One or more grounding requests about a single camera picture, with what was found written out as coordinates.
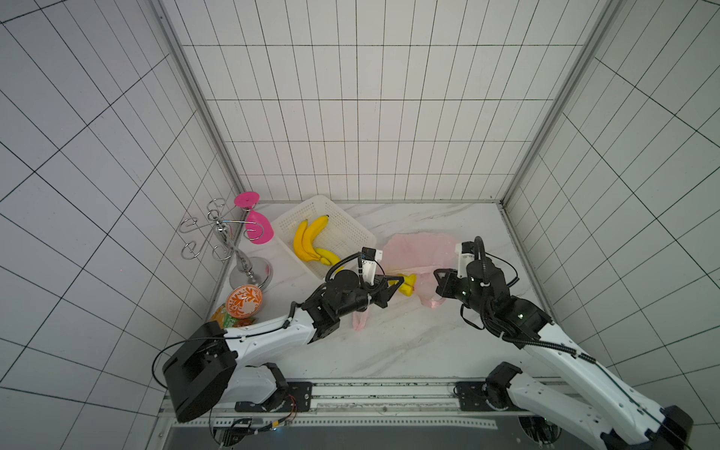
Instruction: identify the yellow banana bunch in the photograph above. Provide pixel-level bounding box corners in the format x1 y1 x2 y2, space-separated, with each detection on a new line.
292 215 339 266

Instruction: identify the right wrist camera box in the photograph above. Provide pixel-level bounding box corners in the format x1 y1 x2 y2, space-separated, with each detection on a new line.
456 236 487 279

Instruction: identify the single yellow banana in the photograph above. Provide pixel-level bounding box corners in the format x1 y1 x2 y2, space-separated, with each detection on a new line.
397 274 417 297

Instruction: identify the orange patterned round container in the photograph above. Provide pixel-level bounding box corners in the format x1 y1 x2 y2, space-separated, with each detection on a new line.
225 285 264 319

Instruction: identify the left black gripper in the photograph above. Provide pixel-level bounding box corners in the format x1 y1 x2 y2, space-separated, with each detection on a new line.
338 274 404 316

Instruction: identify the aluminium mounting rail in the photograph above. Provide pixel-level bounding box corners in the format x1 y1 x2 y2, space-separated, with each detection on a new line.
159 376 609 431

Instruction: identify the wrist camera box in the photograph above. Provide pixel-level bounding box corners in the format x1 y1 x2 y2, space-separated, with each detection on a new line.
456 236 487 279
359 247 383 286

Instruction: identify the pink plastic bag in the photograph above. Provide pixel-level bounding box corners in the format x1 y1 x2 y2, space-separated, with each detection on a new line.
381 232 459 309

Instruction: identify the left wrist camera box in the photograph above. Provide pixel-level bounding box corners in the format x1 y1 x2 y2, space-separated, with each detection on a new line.
359 247 383 286

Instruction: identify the white perforated plastic basket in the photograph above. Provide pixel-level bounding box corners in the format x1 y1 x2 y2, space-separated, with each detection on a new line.
271 195 377 281

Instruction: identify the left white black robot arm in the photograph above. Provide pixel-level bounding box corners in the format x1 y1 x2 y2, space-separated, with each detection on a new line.
162 270 404 423

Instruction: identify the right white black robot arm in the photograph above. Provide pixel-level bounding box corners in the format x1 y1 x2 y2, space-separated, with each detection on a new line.
434 260 694 449

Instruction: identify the chrome hook stand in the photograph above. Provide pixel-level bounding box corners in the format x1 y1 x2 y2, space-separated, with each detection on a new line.
177 198 273 291

